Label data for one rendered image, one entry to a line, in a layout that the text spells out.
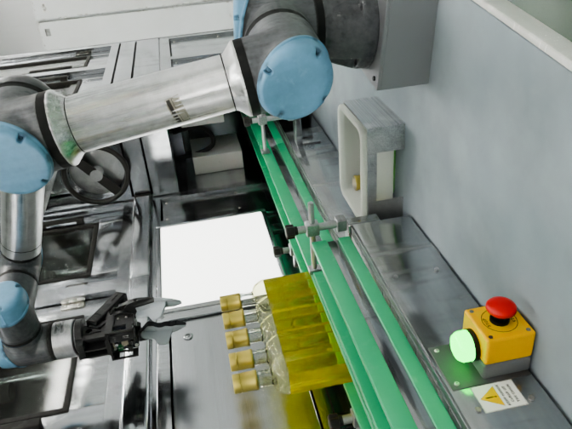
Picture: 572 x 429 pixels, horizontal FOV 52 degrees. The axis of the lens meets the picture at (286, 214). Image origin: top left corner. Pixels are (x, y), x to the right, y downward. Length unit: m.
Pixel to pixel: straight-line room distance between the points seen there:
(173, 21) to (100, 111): 3.80
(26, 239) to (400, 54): 0.76
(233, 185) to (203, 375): 0.92
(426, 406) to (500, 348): 0.13
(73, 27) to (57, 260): 3.05
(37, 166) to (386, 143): 0.65
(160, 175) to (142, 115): 1.15
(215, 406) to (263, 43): 0.71
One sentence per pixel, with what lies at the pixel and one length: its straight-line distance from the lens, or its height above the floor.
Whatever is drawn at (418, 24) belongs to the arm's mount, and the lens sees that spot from 1.00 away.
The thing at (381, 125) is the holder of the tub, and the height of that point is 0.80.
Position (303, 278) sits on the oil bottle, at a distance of 1.25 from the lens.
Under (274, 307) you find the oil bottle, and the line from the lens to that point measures 1.18.
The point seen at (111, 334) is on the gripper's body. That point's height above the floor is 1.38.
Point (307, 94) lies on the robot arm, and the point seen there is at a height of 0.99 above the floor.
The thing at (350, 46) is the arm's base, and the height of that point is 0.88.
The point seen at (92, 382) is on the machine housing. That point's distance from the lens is 1.41.
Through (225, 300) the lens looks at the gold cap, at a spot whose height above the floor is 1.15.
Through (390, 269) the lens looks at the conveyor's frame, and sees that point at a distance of 1.05.
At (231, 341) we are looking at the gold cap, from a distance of 1.14.
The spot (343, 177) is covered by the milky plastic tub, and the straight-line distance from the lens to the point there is 1.36.
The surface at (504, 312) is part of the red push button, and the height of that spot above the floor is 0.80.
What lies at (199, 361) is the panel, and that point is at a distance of 1.32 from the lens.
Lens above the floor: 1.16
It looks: 8 degrees down
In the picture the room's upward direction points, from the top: 99 degrees counter-clockwise
